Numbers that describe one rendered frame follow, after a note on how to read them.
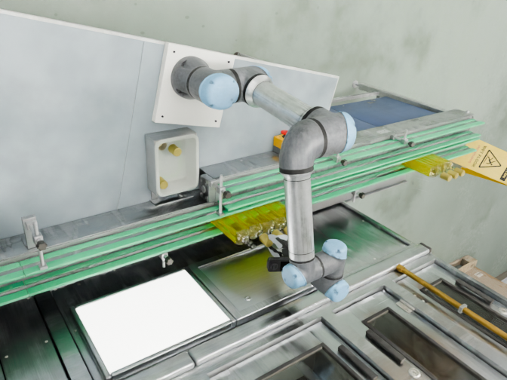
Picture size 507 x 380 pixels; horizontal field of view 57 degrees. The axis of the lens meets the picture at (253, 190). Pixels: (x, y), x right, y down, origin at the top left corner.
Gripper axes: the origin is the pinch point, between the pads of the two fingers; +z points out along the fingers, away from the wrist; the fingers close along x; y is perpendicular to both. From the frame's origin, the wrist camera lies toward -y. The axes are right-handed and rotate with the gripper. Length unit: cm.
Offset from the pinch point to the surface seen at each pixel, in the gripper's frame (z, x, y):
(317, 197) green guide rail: 21.8, -3.3, 44.5
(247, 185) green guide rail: 20.3, 13.5, 3.7
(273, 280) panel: -5.8, -13.0, -1.1
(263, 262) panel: 4.7, -12.9, 2.2
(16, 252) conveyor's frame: 29, 6, -78
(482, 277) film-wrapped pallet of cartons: 83, -235, 402
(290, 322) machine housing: -24.3, -15.4, -7.9
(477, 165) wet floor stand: 89, -75, 323
